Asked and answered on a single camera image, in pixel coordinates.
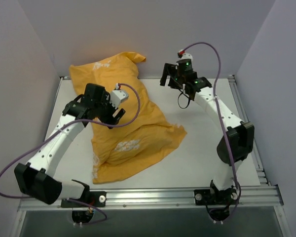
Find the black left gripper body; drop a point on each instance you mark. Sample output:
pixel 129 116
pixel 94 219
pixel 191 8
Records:
pixel 108 116

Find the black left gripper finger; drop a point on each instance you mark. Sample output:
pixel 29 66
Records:
pixel 117 117
pixel 108 118

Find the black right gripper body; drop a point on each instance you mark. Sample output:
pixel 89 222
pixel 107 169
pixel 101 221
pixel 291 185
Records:
pixel 169 73

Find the yellow printed pillowcase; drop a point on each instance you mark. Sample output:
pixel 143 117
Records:
pixel 145 138

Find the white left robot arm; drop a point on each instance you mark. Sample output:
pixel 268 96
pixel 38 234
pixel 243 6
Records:
pixel 36 177

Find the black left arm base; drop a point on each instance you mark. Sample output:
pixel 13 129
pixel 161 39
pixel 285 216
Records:
pixel 92 200

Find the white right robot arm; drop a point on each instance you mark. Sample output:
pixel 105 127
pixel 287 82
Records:
pixel 237 136

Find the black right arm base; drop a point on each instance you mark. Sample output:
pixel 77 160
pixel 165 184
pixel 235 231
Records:
pixel 217 202

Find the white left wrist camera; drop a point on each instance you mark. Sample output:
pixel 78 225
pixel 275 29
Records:
pixel 118 96

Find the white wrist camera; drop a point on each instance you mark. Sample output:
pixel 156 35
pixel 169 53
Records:
pixel 118 96
pixel 183 55

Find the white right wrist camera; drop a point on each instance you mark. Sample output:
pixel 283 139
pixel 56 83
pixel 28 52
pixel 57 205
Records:
pixel 183 55

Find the aluminium front frame rail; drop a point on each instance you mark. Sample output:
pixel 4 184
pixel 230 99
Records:
pixel 264 195

